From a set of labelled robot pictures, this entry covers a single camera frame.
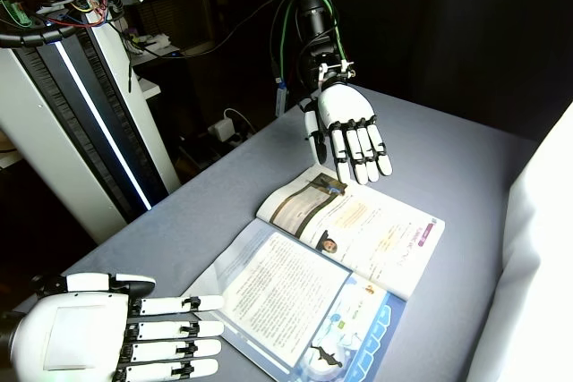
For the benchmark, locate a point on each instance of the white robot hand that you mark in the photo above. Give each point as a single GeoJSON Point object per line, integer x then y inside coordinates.
{"type": "Point", "coordinates": [85, 333]}
{"type": "Point", "coordinates": [342, 104]}

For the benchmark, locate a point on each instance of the textbook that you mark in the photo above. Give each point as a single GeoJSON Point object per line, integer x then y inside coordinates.
{"type": "Point", "coordinates": [286, 292]}

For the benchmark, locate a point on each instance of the white power adapter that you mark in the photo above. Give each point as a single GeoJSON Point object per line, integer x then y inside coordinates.
{"type": "Point", "coordinates": [222, 129]}

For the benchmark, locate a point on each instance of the grey table cloth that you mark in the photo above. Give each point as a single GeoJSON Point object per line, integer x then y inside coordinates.
{"type": "Point", "coordinates": [456, 167]}

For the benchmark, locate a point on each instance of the white robot body column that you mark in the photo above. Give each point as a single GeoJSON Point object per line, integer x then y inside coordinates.
{"type": "Point", "coordinates": [53, 131]}

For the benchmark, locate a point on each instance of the white backdrop cloth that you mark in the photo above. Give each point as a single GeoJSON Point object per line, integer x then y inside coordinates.
{"type": "Point", "coordinates": [532, 265]}

